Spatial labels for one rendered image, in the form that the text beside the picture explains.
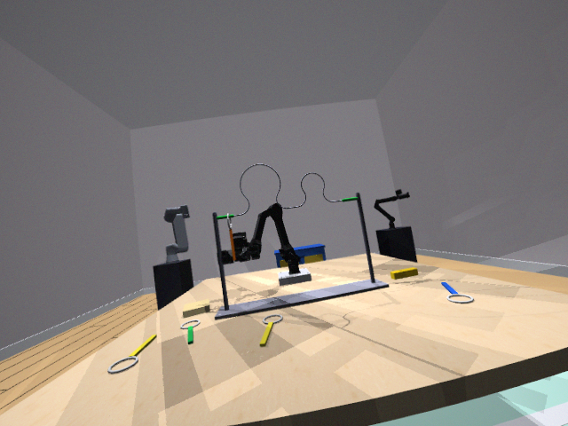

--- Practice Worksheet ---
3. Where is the blue-handled white loop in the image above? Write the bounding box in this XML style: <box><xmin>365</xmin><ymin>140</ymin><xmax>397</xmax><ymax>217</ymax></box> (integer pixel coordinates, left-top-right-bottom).
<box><xmin>441</xmin><ymin>282</ymin><xmax>474</xmax><ymax>304</ymax></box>

